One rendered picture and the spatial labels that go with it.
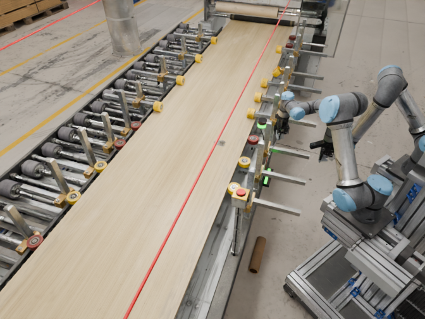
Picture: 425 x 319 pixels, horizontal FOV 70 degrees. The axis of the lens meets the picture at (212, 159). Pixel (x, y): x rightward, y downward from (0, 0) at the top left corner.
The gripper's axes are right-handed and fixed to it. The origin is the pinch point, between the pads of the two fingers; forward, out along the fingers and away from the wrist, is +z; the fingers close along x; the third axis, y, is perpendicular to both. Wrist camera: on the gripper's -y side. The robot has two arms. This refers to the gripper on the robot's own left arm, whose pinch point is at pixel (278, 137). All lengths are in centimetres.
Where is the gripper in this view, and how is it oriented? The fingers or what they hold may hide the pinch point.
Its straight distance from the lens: 211.2
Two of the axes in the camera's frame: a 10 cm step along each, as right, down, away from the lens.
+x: 10.0, -0.1, 0.1
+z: 0.0, 7.3, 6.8
